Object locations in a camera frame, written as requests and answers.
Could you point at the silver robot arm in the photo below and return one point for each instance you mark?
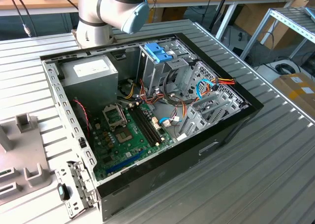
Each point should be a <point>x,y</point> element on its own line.
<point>93,9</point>

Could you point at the grey metal disk bay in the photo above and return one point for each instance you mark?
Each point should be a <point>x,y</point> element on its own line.
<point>197,118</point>

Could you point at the black RAM slot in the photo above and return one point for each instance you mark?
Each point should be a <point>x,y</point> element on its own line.
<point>144,126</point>
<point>150,126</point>
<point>147,126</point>
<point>153,126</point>

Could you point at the grey metal drive cage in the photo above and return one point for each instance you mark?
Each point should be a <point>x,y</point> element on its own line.
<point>152,73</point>

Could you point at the CPU socket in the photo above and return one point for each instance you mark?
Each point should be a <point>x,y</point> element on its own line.
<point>124,136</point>

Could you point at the green motherboard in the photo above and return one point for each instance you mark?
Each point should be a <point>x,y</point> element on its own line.
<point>150,151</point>

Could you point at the blue plastic cage latch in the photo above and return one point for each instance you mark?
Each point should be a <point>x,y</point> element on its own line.
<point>155,52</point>

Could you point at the open black PC case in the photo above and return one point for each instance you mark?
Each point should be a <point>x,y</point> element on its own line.
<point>172,165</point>

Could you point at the blue expansion slot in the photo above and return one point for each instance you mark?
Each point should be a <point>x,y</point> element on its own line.
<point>125,161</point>

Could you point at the grey power supply unit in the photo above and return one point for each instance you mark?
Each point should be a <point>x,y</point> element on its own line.
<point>91,86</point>

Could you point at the black stand pole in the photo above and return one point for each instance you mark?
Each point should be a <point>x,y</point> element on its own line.
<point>220,8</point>

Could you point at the black case lock blue label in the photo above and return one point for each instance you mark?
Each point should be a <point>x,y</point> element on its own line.
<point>63,192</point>

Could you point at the cardboard box white labels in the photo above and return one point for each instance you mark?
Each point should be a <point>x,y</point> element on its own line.
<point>295,93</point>

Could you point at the grey parts rack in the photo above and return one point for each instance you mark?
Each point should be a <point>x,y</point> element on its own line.
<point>22,150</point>

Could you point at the metal slat shelf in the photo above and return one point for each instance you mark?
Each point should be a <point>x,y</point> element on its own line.
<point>292,19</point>

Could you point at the green RAM stick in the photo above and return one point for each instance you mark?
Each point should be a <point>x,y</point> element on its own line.
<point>6,172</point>

